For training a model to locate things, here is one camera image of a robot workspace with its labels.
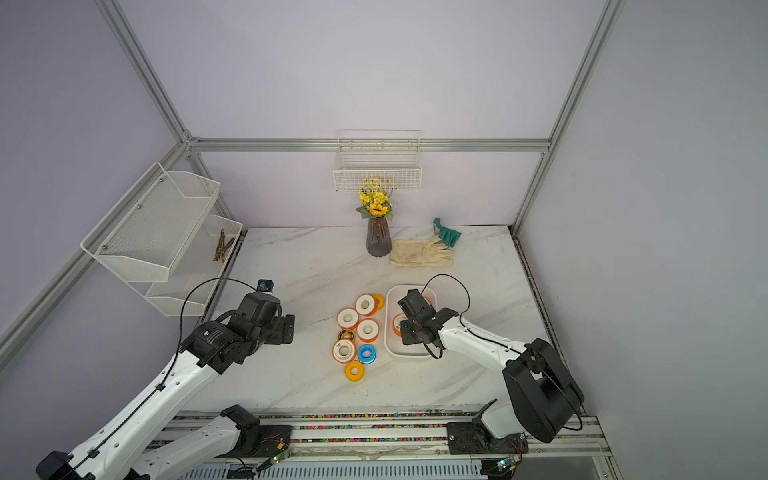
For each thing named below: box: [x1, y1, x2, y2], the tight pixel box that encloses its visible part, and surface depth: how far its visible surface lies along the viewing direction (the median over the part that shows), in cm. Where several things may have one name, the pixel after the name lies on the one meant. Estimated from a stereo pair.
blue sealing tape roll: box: [357, 344, 377, 365], surface depth 90 cm
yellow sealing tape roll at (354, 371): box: [344, 361, 365, 383], surface depth 87 cm
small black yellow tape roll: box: [338, 329, 355, 341], surface depth 93 cm
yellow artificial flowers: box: [356, 177, 400, 221], surface depth 97 cm
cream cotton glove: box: [389, 235, 453, 266], surface depth 114 cm
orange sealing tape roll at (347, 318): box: [336, 307, 359, 329], surface depth 97 cm
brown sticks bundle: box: [212, 228, 235, 262], surface depth 98 cm
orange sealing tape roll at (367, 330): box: [356, 318, 380, 343], surface depth 94 cm
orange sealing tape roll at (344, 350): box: [332, 339, 357, 364], surface depth 88 cm
